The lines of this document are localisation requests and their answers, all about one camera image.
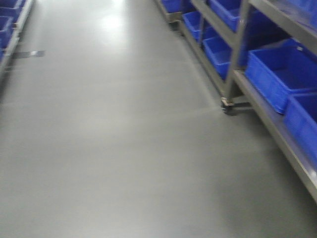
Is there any blue bin lower near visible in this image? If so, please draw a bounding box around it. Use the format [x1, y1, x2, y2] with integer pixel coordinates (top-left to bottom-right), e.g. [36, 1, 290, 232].
[245, 40, 317, 114]

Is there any blue bin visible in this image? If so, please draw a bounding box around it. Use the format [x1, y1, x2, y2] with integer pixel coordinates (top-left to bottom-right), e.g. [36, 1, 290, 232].
[203, 36, 232, 80]
[245, 40, 317, 114]
[182, 11, 216, 42]
[283, 93, 317, 166]

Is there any blue bin lower far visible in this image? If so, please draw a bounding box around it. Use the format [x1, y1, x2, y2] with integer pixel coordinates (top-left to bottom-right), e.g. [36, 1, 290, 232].
[182, 11, 216, 42]

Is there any left grey shelf rack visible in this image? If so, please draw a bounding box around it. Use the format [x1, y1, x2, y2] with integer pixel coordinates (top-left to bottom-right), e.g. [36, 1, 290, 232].
[0, 0, 34, 76]

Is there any blue bin lower nearest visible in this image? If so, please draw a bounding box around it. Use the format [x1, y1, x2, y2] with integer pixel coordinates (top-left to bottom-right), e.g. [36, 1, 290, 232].
[283, 93, 317, 166]

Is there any grey metal shelf rack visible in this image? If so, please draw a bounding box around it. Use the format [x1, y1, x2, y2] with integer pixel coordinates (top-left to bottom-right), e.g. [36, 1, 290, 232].
[157, 0, 317, 197]

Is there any blue bin lower middle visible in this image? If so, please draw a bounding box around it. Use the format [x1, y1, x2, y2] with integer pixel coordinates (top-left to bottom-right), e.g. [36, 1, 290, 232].
[203, 36, 232, 80]

